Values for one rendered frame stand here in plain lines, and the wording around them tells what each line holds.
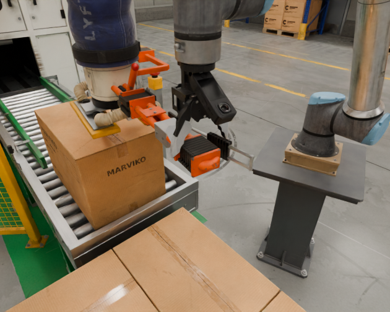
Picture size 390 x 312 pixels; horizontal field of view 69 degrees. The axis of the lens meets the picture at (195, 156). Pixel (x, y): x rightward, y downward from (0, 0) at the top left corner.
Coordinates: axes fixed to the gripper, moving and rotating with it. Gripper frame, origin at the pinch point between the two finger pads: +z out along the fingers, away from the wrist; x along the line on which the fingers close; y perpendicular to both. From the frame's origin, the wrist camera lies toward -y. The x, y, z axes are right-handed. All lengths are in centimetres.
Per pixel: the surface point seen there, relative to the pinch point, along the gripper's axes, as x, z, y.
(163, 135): 4.6, -0.1, 10.9
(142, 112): 4.4, -1.5, 23.8
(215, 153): 0.0, -1.9, -5.1
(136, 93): 0.4, -2.0, 37.5
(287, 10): -640, 57, 540
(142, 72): -12, 0, 62
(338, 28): -778, 105, 464
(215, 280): -10, 66, 5
